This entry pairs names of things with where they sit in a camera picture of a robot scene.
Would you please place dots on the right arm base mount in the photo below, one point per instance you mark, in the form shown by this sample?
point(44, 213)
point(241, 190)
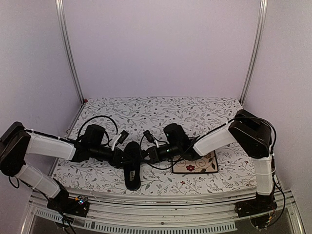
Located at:
point(255, 206)

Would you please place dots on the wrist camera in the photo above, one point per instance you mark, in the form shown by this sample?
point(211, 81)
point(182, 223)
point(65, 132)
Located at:
point(119, 139)
point(151, 139)

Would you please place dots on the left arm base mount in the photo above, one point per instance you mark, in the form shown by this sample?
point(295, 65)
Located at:
point(72, 206)

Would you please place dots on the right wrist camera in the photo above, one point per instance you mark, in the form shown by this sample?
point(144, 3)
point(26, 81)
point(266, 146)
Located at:
point(151, 139)

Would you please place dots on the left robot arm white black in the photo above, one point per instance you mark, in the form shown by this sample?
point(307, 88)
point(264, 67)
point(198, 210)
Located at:
point(17, 142)

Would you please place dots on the black canvas shoe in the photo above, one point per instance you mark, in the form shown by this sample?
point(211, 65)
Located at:
point(132, 172)

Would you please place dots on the right aluminium frame post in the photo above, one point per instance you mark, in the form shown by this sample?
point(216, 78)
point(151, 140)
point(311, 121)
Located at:
point(256, 45)

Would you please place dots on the aluminium frame post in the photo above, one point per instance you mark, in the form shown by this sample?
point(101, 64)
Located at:
point(68, 50)
point(256, 45)

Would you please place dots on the front aluminium rail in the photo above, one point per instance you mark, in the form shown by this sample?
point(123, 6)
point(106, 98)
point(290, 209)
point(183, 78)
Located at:
point(111, 213)

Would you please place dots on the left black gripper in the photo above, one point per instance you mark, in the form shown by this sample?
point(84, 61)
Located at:
point(118, 155)

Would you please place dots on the floral patterned table mat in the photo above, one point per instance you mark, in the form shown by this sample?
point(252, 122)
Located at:
point(196, 115)

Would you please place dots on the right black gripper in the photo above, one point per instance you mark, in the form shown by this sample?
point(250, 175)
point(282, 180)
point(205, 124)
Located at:
point(154, 156)

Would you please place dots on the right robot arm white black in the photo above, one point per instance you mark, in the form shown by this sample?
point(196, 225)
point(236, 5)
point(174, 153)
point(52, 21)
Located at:
point(256, 136)

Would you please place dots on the floral square plate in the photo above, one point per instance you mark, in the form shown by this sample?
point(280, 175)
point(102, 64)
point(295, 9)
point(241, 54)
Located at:
point(205, 165)

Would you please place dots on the left aluminium frame post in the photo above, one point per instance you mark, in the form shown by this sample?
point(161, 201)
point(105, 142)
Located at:
point(68, 50)

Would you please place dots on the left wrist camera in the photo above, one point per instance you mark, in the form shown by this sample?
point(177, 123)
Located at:
point(119, 139)

